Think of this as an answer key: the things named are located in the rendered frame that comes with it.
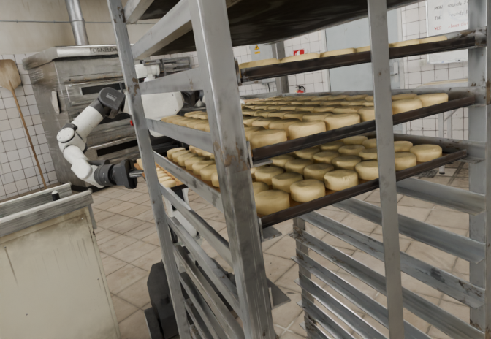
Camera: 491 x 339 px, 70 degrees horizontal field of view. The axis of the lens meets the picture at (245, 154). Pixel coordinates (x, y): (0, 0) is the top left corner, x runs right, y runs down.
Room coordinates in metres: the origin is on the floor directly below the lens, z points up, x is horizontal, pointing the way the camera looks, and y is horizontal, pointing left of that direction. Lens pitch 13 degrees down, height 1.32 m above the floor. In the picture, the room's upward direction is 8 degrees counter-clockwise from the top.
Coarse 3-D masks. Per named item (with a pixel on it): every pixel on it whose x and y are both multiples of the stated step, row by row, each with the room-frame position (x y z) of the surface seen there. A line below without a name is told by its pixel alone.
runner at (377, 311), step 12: (300, 252) 1.10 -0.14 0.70; (300, 264) 1.07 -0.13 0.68; (312, 264) 1.05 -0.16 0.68; (324, 276) 0.98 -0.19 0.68; (336, 276) 0.93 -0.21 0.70; (336, 288) 0.91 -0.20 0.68; (348, 288) 0.89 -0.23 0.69; (360, 300) 0.84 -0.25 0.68; (372, 300) 0.81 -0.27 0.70; (372, 312) 0.79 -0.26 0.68; (384, 312) 0.77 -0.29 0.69; (384, 324) 0.74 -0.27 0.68; (408, 324) 0.70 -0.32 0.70; (408, 336) 0.69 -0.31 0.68; (420, 336) 0.67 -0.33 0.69
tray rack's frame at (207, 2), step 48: (192, 0) 0.38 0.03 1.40; (384, 0) 0.47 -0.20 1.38; (480, 0) 0.56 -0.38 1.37; (384, 48) 0.47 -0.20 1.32; (480, 48) 0.56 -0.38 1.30; (384, 96) 0.47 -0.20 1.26; (240, 144) 0.37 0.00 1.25; (384, 144) 0.47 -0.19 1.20; (240, 192) 0.37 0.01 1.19; (384, 192) 0.47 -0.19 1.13; (480, 192) 0.56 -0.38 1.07; (240, 240) 0.37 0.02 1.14; (384, 240) 0.46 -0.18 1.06; (480, 240) 0.56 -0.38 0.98; (240, 288) 0.38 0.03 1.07
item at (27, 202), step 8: (64, 184) 1.81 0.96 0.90; (40, 192) 1.71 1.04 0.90; (48, 192) 1.73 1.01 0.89; (64, 192) 1.78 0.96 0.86; (16, 200) 1.64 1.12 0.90; (24, 200) 1.66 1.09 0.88; (32, 200) 1.68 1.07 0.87; (40, 200) 1.70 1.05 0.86; (48, 200) 1.73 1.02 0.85; (0, 208) 1.59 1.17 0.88; (8, 208) 1.61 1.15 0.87; (16, 208) 1.63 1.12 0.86; (24, 208) 1.65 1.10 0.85; (0, 216) 1.58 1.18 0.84
